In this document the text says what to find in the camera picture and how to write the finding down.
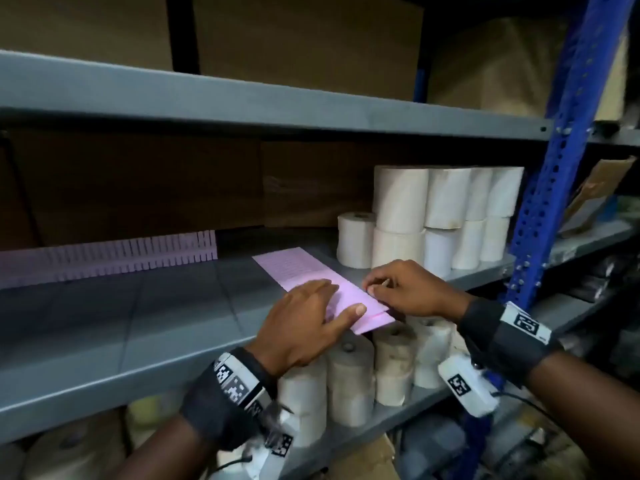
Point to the black right wristband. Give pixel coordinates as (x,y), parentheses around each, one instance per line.
(492,344)

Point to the person's right forearm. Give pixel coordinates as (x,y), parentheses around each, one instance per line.
(590,404)

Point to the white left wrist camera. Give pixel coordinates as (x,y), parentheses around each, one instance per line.
(272,462)

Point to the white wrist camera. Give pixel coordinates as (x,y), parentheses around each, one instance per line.
(480,402)
(272,462)

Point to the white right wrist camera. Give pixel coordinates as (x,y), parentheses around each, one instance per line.
(480,402)

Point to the black wristband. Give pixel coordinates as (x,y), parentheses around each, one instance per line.
(210,414)
(492,344)

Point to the person's right hand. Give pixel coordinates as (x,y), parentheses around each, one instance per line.
(420,289)

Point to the blue perforated rack post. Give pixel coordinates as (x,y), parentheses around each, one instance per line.
(550,169)

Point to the white marker tag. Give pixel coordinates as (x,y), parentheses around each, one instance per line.
(525,323)
(235,384)

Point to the stack of white paper rolls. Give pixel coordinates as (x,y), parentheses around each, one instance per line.
(400,204)

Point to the person's left forearm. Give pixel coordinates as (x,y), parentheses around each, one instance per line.
(165,454)

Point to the black left wristband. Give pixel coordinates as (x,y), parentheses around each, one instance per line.
(210,414)

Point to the brown cardboard box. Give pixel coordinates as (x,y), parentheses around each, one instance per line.
(310,184)
(85,24)
(500,69)
(300,39)
(150,184)

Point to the row of white paper rolls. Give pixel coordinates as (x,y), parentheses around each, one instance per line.
(350,384)

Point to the person's left hand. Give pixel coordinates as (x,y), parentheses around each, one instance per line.
(300,329)

